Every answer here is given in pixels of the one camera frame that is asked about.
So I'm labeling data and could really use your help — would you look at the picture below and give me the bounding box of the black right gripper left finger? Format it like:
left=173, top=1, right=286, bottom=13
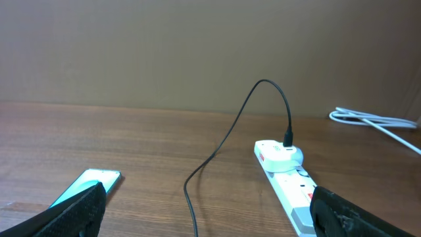
left=1, top=182, right=107, bottom=237

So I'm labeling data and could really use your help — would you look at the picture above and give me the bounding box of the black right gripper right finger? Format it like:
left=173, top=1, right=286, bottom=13
left=310, top=186, right=414, bottom=237

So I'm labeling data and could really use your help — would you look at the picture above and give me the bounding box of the white power strip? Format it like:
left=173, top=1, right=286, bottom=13
left=264, top=166, right=317, bottom=237

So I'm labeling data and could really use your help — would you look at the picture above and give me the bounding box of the turquoise screen smartphone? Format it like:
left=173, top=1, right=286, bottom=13
left=49, top=169, right=122, bottom=208

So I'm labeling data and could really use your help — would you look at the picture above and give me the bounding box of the black charging cable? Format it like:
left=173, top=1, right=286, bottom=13
left=183, top=79, right=294, bottom=237

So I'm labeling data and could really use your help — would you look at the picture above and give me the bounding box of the white charger adapter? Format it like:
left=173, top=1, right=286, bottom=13
left=254, top=140, right=303, bottom=173

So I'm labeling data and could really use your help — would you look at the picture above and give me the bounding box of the white power strip cord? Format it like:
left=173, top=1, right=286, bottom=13
left=328, top=107, right=421, bottom=155

